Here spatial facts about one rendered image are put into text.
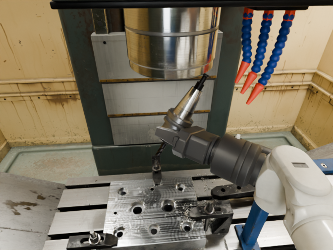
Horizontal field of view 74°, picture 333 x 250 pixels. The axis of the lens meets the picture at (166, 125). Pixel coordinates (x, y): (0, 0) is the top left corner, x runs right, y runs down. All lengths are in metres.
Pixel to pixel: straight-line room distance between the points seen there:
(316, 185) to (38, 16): 1.28
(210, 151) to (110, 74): 0.58
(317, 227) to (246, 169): 0.13
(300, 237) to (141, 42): 0.36
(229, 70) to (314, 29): 0.69
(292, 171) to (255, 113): 1.28
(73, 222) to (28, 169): 0.83
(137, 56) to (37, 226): 1.00
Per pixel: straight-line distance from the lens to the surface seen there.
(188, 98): 0.46
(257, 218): 0.69
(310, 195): 0.38
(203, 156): 0.43
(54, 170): 1.56
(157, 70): 0.36
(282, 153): 0.42
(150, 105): 0.97
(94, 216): 0.87
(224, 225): 0.78
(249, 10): 0.43
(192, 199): 0.76
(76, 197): 0.94
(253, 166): 0.42
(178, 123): 0.46
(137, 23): 0.36
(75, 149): 1.64
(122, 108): 0.98
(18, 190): 1.34
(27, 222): 1.24
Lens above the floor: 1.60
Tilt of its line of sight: 35 degrees down
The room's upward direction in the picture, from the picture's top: straight up
